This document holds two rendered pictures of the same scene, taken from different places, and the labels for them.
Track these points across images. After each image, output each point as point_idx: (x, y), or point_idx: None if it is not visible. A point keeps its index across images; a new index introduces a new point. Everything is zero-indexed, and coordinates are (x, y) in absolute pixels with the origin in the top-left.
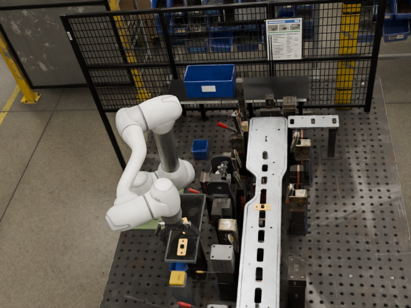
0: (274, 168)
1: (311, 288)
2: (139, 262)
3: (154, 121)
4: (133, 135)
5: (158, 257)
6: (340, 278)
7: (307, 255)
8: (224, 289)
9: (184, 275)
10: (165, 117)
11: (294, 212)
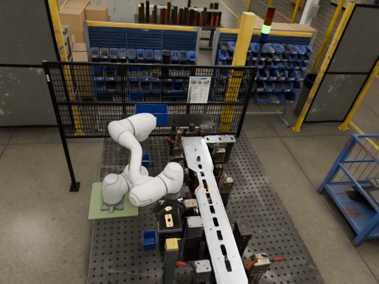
0: (206, 167)
1: None
2: (114, 242)
3: (140, 130)
4: (130, 138)
5: (128, 236)
6: (255, 234)
7: (231, 222)
8: (188, 252)
9: (176, 240)
10: (147, 127)
11: (223, 193)
